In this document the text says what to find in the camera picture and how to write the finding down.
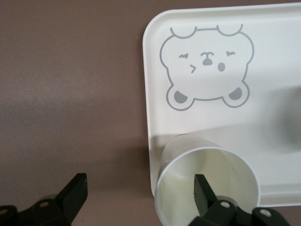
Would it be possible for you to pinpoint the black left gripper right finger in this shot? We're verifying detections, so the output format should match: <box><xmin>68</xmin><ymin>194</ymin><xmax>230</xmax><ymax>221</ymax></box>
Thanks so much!
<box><xmin>189</xmin><ymin>174</ymin><xmax>289</xmax><ymax>226</ymax></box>

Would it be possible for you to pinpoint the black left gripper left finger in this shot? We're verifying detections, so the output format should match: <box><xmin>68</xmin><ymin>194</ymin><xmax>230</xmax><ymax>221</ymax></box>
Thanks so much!
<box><xmin>0</xmin><ymin>173</ymin><xmax>89</xmax><ymax>226</ymax></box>

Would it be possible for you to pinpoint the white plastic cup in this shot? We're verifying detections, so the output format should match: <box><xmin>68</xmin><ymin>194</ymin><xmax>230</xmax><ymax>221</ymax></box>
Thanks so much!
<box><xmin>154</xmin><ymin>133</ymin><xmax>261</xmax><ymax>226</ymax></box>

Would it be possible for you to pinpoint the white bear print tray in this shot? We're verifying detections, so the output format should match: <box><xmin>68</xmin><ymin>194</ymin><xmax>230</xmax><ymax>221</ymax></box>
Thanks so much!
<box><xmin>142</xmin><ymin>2</ymin><xmax>301</xmax><ymax>208</ymax></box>

